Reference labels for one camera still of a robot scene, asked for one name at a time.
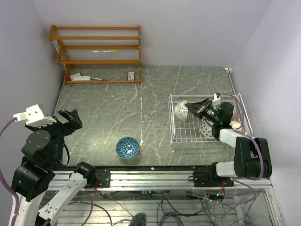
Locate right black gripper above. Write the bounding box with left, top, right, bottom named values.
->
left=185, top=98, right=220, bottom=124

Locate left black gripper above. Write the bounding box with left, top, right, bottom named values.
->
left=24, top=107, right=81, bottom=164

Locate blue patterned bowl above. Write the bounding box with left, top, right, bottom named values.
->
left=175, top=100, right=188, bottom=122

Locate black white leaf bowl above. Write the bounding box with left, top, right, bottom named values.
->
left=200, top=121, right=213, bottom=138

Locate brown lattice patterned bowl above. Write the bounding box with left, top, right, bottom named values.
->
left=230, top=121, right=243, bottom=132

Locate red geometric patterned bowl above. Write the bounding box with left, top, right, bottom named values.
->
left=116, top=137, right=140, bottom=159

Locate pink floral patterned bowl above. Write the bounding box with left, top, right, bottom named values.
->
left=231, top=111, right=238, bottom=121

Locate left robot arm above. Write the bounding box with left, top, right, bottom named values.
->
left=0, top=105, right=96, bottom=226

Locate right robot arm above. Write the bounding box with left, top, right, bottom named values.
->
left=185, top=98, right=272, bottom=186

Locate wooden shelf rack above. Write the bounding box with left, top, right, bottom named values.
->
left=48, top=24, right=142, bottom=84

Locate white box on shelf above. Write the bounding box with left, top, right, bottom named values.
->
left=73, top=76, right=92, bottom=82

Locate red white small card box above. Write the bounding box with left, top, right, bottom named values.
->
left=127, top=72, right=135, bottom=81

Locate green pen on shelf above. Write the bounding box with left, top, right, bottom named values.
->
left=92, top=50, right=117, bottom=53

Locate white wire dish rack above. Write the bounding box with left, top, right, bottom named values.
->
left=168, top=94, right=253, bottom=144

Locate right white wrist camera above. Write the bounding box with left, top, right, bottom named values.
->
left=212, top=93, right=221, bottom=107

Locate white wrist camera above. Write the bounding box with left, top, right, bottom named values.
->
left=212, top=93, right=221, bottom=107
left=13, top=105, right=57, bottom=127

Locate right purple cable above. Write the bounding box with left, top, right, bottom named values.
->
left=221, top=93, right=265, bottom=205

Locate purple cable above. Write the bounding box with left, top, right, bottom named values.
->
left=221, top=93, right=265, bottom=205
left=0, top=119, right=19, bottom=219

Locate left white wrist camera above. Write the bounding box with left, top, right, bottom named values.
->
left=13, top=105, right=57, bottom=127

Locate aluminium mounting rail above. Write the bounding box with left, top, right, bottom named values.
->
left=29, top=166, right=273, bottom=191

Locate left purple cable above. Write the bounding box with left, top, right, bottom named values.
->
left=0, top=119, right=19, bottom=219

